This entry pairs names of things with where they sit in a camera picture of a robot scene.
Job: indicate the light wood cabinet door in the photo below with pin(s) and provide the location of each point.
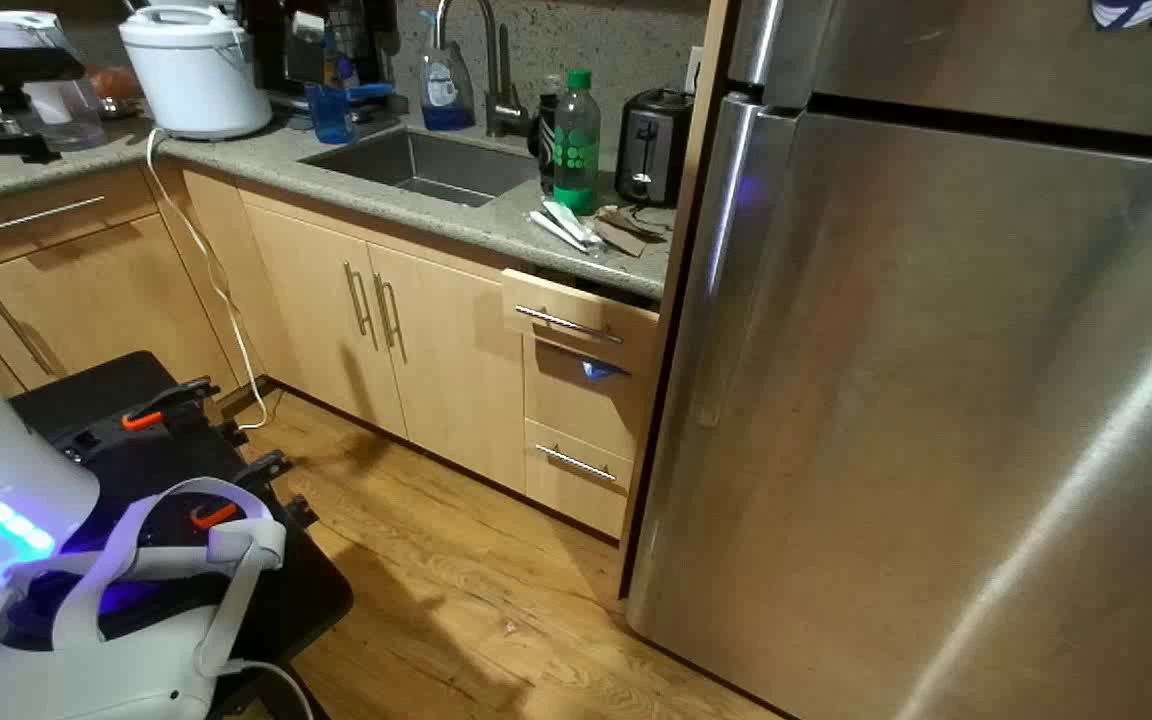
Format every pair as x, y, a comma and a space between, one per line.
311, 304
456, 372

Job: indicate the white blue fridge magnet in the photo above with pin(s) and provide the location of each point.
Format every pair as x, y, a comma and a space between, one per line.
1131, 13

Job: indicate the stainless steel refrigerator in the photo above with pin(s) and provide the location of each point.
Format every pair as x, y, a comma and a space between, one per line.
937, 401

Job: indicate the white VR headset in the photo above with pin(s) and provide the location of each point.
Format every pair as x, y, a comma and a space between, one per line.
108, 682

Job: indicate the wood cabinet side panel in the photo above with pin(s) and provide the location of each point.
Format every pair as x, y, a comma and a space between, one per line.
701, 123

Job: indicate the light wood drawer front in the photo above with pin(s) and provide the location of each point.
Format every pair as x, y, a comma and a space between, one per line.
577, 407
577, 507

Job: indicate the shallow wood utensil drawer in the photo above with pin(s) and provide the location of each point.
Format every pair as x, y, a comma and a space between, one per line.
628, 327

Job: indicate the wide wood drawer front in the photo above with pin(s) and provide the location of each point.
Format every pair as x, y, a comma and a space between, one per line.
98, 227

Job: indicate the clear dish soap bottle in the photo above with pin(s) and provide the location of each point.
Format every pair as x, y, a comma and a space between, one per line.
447, 86

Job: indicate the white flat device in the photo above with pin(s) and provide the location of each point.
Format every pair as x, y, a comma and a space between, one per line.
2, 25

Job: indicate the black coffee maker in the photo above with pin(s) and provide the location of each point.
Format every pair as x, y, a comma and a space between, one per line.
299, 41

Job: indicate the dark mug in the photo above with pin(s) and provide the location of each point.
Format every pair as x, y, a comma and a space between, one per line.
542, 133

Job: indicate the metal sink faucet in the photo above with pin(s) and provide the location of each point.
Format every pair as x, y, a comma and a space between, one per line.
506, 114

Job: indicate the white rice cooker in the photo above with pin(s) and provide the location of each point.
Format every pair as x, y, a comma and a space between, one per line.
197, 81

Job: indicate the steel kitchen sink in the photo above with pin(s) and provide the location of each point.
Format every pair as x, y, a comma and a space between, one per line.
429, 166

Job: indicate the blue plastic cup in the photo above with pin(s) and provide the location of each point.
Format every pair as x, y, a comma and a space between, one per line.
334, 114

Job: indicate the clear plastic container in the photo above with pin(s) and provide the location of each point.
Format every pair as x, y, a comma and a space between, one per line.
71, 114

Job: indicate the green plastic bottle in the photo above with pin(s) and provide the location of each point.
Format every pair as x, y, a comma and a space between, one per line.
577, 144

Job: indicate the large wood cabinet door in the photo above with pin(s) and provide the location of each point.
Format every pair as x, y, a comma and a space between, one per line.
108, 314

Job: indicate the brown wooden utensil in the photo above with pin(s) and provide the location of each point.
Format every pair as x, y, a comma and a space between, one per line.
617, 236

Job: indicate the small orange object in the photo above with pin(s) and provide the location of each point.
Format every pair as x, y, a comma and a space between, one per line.
112, 91

